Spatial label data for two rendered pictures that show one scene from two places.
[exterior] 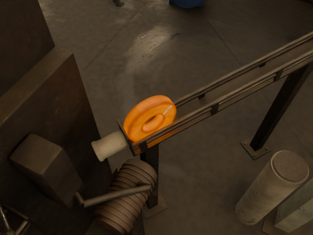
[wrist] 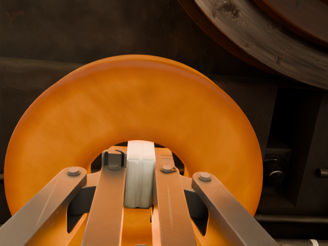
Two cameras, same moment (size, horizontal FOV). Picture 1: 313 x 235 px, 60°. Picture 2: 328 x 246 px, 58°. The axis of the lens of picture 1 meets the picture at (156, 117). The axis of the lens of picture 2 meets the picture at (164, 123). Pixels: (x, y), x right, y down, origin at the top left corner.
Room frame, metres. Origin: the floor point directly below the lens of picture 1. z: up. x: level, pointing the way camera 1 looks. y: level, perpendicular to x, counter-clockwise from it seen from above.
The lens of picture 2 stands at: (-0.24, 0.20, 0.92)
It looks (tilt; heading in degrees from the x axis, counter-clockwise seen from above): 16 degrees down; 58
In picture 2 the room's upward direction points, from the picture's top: 5 degrees clockwise
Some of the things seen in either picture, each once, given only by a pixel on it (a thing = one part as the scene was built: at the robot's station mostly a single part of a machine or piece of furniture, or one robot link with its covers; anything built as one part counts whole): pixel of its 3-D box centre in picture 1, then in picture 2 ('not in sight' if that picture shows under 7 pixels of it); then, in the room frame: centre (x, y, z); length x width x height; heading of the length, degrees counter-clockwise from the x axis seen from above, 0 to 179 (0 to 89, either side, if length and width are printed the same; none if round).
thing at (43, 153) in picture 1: (51, 173); not in sight; (0.29, 0.27, 0.68); 0.11 x 0.08 x 0.24; 63
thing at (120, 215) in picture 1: (132, 213); not in sight; (0.30, 0.09, 0.27); 0.22 x 0.13 x 0.53; 153
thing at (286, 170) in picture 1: (264, 193); not in sight; (0.39, -0.44, 0.26); 0.12 x 0.12 x 0.52
